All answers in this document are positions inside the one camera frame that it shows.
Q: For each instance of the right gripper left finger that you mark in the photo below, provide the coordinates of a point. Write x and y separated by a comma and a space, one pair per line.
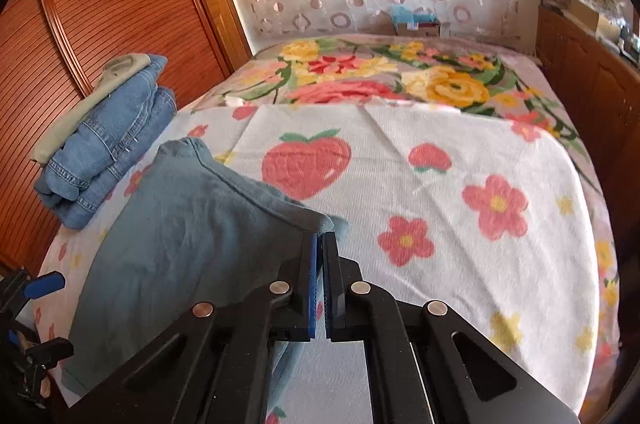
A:
296, 316

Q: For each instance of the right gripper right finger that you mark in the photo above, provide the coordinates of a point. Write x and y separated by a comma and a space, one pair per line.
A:
344, 322

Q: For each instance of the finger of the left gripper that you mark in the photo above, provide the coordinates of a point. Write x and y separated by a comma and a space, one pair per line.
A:
44, 285

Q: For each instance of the teal grey pants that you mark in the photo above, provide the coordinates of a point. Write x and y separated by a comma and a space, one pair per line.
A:
194, 230

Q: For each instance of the folded blue jeans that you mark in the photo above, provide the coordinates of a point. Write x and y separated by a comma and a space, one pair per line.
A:
108, 142

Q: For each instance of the white strawberry flower blanket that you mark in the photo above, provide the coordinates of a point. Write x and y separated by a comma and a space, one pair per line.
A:
431, 204

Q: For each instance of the folded beige garment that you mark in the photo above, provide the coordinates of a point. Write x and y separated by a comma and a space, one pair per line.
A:
114, 73

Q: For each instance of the large floral bedspread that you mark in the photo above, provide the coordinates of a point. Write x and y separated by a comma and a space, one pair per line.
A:
400, 73

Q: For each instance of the cardboard box with blue cloth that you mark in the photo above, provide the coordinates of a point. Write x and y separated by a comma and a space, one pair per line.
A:
414, 24

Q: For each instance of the wooden louvered wardrobe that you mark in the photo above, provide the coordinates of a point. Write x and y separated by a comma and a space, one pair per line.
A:
52, 53

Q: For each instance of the wooden side cabinet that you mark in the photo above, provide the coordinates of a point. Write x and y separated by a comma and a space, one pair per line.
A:
601, 94

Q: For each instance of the cardboard box on cabinet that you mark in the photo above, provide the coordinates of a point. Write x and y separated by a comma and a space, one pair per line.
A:
593, 20

